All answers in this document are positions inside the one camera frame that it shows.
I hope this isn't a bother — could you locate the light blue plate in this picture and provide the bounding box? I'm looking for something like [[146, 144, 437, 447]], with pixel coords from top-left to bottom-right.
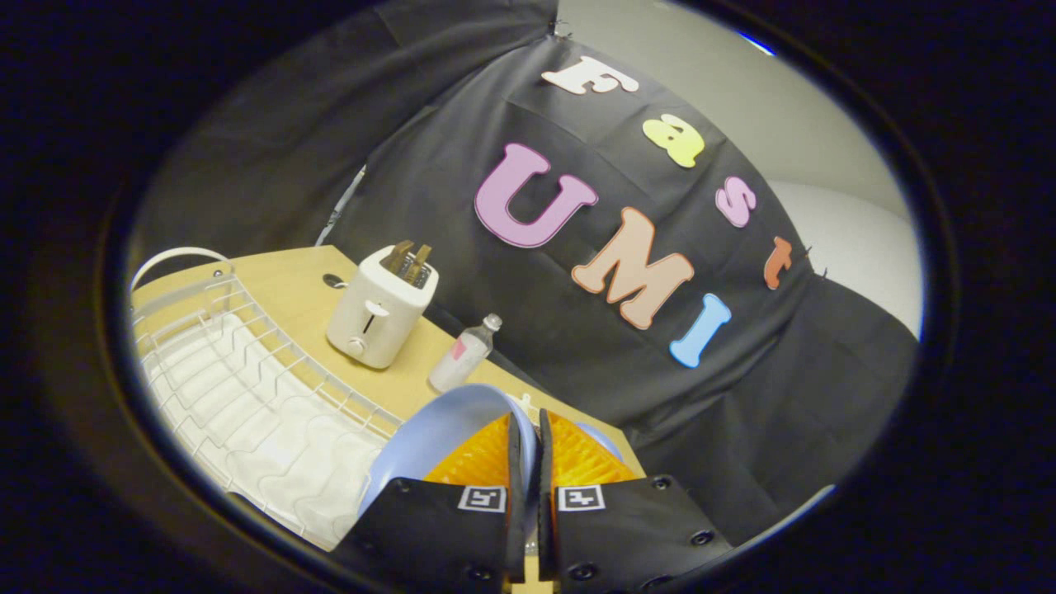
[[357, 384, 625, 519]]

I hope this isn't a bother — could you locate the small clear plastic bottle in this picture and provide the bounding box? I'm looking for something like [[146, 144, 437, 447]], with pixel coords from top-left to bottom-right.
[[428, 313, 503, 393]]

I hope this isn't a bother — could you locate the black backdrop cloth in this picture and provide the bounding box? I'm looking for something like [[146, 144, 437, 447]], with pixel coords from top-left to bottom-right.
[[130, 0, 919, 547]]

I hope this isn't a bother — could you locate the white wire dish rack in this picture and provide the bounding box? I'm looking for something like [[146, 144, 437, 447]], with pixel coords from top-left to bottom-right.
[[130, 247, 405, 551]]

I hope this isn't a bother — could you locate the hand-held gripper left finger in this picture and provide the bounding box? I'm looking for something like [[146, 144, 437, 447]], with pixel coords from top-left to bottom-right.
[[332, 412, 529, 594]]

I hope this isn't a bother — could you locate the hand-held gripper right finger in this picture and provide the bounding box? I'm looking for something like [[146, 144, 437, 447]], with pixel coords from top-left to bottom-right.
[[538, 408, 733, 594]]

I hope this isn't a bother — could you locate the white toaster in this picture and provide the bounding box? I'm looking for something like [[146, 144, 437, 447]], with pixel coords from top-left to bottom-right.
[[326, 245, 440, 370]]

